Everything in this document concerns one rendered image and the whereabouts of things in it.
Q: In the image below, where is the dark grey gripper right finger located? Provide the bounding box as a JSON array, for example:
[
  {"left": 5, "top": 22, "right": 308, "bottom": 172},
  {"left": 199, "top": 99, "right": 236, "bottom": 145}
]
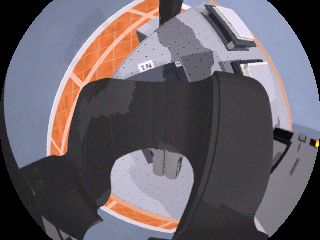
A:
[{"left": 165, "top": 71, "right": 273, "bottom": 240}]

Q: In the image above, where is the black flat platform on four short legs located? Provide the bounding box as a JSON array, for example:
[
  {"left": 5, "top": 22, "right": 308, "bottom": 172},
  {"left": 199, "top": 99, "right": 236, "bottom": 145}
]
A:
[{"left": 126, "top": 61, "right": 189, "bottom": 164}]

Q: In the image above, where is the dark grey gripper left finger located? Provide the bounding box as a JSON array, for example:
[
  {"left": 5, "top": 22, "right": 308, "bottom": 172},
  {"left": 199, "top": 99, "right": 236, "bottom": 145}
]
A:
[{"left": 20, "top": 78, "right": 171, "bottom": 240}]

